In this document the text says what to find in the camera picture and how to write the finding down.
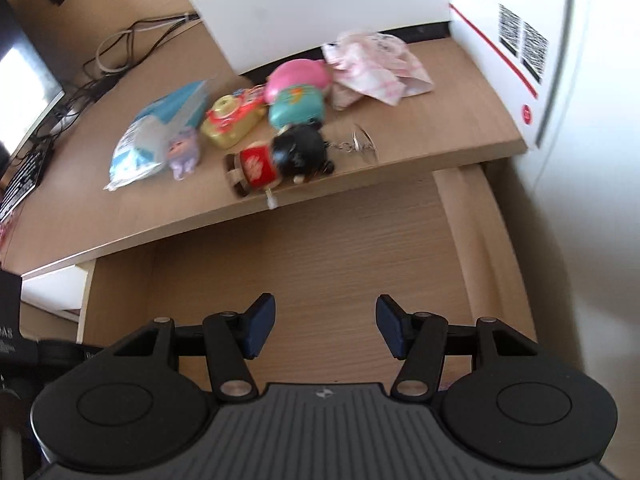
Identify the pink patterned packet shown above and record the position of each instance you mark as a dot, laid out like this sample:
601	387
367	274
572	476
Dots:
5	230

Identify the small purple figurine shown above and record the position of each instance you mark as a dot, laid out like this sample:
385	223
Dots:
185	152

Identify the pink and teal round toy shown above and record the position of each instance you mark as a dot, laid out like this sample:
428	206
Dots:
295	100

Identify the white drawer with wooden inside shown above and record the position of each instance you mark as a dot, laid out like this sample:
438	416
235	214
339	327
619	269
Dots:
325	240

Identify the computer monitor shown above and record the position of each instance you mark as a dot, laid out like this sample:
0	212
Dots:
25	90

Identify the black-haired doll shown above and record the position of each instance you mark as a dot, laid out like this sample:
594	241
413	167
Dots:
295	152

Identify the white desk front panel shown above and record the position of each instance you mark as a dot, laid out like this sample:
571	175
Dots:
55	285

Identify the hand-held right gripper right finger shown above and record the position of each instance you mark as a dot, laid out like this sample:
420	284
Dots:
390	327

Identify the white computer case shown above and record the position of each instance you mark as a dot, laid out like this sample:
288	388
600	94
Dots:
300	10

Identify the white cardboard box red stripe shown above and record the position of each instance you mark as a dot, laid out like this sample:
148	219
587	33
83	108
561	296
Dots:
480	50

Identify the yellow and red toy camera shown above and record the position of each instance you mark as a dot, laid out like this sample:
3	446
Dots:
230	122

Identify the black keyboard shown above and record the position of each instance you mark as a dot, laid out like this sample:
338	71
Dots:
22	180

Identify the pink and white plastic bag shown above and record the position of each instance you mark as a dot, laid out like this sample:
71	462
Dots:
380	65

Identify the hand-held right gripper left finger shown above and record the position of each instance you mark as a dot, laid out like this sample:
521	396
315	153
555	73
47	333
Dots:
260	325

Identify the blue and white packet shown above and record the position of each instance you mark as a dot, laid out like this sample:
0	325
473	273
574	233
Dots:
140	145

